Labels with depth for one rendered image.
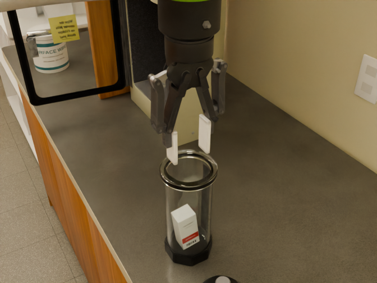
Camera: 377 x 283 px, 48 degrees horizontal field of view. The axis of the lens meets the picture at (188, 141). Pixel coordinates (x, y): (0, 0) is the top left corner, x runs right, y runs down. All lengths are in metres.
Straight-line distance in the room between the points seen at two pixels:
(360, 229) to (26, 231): 1.77
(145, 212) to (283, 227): 0.32
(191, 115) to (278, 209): 0.36
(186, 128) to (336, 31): 0.48
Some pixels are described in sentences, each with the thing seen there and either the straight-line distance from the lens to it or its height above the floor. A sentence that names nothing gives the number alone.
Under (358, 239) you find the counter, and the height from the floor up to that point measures 0.94.
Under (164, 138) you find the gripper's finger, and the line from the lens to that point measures 0.71.
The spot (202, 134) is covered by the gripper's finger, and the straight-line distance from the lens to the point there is 0.76.
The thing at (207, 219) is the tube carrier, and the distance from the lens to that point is 0.84.
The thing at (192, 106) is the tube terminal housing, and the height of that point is 1.06.
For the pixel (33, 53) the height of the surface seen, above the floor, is 1.17.
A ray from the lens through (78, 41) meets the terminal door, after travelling 1.32.
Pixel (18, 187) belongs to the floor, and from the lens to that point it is 2.67.
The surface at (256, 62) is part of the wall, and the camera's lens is 1.52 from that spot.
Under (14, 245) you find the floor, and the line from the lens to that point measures 2.35.
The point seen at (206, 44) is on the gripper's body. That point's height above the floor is 1.42.
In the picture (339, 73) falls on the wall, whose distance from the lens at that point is 1.25.
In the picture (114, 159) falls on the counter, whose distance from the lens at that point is 1.18.
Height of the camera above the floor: 1.66
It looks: 36 degrees down
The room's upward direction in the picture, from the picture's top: straight up
